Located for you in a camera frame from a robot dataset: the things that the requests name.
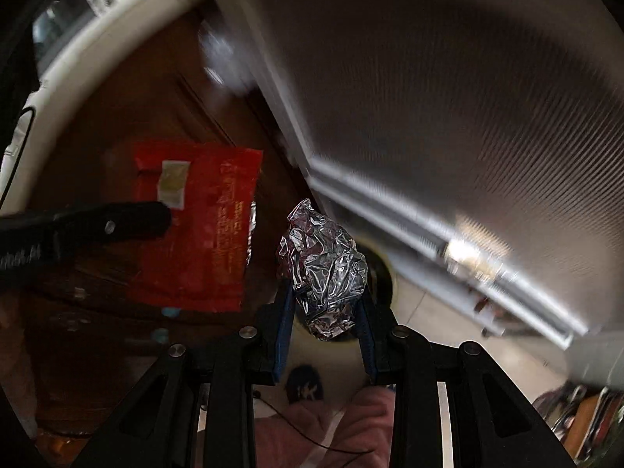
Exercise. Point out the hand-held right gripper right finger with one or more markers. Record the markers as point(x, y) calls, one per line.
point(365, 339)

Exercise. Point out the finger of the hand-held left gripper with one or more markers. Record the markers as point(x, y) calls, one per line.
point(122, 224)

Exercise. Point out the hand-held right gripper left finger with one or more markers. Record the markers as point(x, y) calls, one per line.
point(284, 334)

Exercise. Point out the blue bin with cream rim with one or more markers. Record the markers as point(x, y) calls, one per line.
point(382, 278)

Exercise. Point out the foil ball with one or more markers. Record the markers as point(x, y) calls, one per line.
point(324, 273)

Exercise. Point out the red snack packet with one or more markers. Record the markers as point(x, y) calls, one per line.
point(204, 234)

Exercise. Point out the blue slipper with yellow print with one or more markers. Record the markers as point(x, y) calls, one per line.
point(304, 385)

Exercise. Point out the brown wooden door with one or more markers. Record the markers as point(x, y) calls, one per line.
point(122, 156)

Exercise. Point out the round blue sticker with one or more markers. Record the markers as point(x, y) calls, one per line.
point(170, 311)

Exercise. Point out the person's pink trouser legs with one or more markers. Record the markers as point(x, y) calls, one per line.
point(312, 431)

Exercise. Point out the clear plastic bag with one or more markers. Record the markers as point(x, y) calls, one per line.
point(219, 58)

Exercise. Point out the glass window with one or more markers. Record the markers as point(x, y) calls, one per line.
point(68, 14)

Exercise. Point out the ribbed glass sliding door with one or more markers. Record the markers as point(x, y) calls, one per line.
point(463, 131)

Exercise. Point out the white door frame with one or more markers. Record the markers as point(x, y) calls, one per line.
point(97, 53)

